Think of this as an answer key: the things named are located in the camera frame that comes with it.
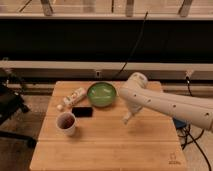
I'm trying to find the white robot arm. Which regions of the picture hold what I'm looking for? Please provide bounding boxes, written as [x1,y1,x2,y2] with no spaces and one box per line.
[119,72,213,132]

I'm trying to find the green ceramic bowl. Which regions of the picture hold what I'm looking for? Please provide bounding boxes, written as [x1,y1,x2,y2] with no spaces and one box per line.
[87,82,117,107]

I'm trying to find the white tube with cap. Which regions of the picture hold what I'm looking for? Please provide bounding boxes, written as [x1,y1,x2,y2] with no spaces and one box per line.
[57,87,86,111]

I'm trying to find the black smartphone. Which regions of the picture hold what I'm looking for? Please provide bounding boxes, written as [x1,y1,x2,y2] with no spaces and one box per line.
[72,107,93,117]

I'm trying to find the blue power adapter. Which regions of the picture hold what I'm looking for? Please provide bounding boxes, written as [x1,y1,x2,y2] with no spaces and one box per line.
[173,119,186,129]

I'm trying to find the black office chair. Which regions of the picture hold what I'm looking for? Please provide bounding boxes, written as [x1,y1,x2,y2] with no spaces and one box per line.
[0,68,37,150]

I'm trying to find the white wall outlet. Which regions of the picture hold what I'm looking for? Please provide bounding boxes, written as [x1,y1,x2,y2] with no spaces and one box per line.
[96,71,101,78]

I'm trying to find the black hanging cable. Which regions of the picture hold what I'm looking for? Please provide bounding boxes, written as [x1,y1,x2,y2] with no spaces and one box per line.
[111,11,149,81]

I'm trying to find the white plug on rail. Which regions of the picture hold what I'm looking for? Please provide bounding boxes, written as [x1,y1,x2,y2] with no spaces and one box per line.
[185,70,194,79]

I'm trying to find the black floor cable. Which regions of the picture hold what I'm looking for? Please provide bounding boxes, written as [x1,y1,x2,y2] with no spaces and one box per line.
[176,77,213,171]

